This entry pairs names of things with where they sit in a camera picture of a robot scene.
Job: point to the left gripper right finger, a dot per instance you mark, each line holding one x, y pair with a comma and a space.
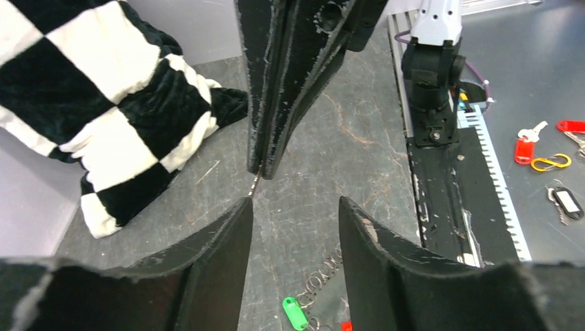
393, 284

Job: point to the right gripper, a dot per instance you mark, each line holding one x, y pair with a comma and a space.
312, 30

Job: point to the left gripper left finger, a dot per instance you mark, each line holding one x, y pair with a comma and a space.
197, 283

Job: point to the black key tag with key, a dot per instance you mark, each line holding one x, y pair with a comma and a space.
255, 183

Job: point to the red key tag with keyring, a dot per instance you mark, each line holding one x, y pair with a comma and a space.
324, 298

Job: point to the green key tag with key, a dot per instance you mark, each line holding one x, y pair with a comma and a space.
298, 316

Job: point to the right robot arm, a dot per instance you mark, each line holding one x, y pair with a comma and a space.
292, 49

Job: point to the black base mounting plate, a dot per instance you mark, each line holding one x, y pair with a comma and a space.
460, 215

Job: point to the orange key tag with key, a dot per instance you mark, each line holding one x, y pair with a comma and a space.
525, 144

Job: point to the black white checkered blanket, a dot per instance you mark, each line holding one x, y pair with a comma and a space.
91, 82

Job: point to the yellow carabiner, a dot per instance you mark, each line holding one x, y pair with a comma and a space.
556, 162

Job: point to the red key tag bottom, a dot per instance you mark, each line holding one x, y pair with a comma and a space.
571, 128

